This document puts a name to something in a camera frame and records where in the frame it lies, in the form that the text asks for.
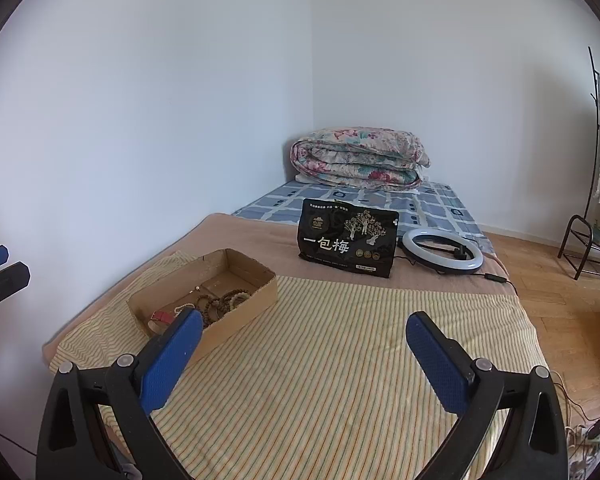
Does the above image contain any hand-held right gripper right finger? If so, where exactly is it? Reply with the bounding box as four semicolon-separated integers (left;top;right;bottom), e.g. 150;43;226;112
405;311;571;480

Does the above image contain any blue patterned bedsheet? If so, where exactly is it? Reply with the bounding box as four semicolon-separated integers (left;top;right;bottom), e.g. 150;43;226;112
231;180;496;256

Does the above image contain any black snack bag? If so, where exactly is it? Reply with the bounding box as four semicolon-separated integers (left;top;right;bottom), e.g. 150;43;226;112
297;198;400;278

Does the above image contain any ring light cable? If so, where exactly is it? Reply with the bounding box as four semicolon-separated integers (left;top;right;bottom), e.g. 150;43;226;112
397;255;520;297

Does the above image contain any cardboard box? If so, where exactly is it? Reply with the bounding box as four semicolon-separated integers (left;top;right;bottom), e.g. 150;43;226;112
127;248;278;356

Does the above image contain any brown bead necklace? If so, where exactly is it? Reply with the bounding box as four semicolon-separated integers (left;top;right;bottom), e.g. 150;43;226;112
194;286;255;325

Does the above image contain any folded floral quilt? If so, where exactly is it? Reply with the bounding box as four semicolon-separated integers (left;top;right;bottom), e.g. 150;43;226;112
290;127;431;190

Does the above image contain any black floor cable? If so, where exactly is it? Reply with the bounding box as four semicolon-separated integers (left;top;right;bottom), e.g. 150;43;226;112
0;431;38;457

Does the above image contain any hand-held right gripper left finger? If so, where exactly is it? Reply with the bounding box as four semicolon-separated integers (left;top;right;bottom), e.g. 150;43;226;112
36;307;204;480

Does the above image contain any brown blanket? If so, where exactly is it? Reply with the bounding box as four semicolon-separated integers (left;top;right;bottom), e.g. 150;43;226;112
41;212;511;376

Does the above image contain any white ring light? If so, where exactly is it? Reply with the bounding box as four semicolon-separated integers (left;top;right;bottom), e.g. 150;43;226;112
397;228;484;275

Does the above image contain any white power strip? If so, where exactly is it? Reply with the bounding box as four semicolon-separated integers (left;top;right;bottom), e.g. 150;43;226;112
577;412;600;448

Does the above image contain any black clothes rack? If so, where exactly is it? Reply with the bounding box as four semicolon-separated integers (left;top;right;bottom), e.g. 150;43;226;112
557;46;600;281

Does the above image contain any striped bed sheet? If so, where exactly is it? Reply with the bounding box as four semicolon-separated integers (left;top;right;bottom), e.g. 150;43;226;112
49;249;555;480

